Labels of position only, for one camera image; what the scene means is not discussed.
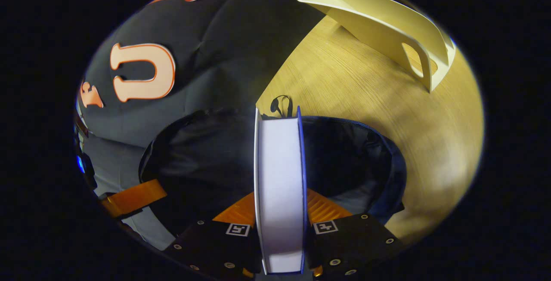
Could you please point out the blue schoolbag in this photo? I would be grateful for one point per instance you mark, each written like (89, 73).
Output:
(206, 156)

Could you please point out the black backdrop cloth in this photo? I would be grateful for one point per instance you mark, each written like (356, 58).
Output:
(215, 35)

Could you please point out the dark blue cover book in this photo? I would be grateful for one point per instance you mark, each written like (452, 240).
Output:
(280, 186)

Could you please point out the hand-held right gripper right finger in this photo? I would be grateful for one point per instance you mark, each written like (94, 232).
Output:
(353, 242)

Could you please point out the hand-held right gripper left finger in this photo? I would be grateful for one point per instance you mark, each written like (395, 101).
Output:
(215, 246)

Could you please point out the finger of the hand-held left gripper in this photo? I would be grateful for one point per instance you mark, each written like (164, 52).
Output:
(133, 197)

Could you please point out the white bookshelf rack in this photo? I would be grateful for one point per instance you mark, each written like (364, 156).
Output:
(387, 27)

